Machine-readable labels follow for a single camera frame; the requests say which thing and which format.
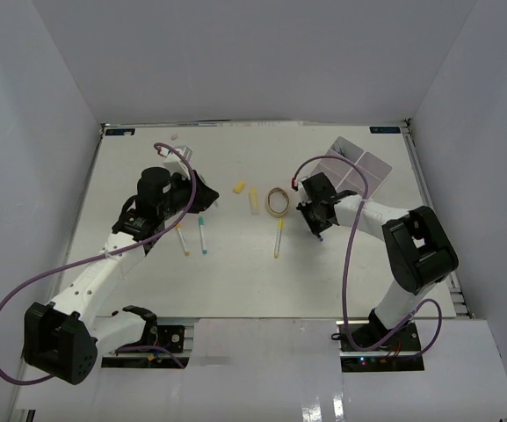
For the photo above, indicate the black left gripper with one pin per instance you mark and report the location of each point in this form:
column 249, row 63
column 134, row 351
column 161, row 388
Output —
column 205, row 196

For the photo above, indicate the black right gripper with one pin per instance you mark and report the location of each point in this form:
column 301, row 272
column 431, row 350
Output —
column 317, row 229

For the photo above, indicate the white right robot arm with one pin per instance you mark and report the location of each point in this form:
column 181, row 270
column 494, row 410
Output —
column 419, row 253

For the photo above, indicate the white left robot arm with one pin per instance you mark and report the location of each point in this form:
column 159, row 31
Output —
column 65, row 338

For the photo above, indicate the teal tipped white pen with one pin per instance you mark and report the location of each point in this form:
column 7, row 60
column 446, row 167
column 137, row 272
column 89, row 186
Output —
column 202, row 235

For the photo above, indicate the yellow tipped white pen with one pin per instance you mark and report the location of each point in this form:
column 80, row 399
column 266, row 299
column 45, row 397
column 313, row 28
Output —
column 278, row 238

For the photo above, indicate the orange tipped white pen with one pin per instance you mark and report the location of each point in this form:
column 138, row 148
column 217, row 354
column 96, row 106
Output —
column 182, row 241

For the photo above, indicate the white divided organizer box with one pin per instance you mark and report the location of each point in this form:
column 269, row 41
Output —
column 343, row 177

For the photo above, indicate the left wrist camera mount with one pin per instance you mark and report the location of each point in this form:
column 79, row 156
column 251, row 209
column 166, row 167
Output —
column 172, row 162

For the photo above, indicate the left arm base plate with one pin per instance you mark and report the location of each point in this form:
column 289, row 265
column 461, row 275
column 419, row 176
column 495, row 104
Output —
column 172, row 346

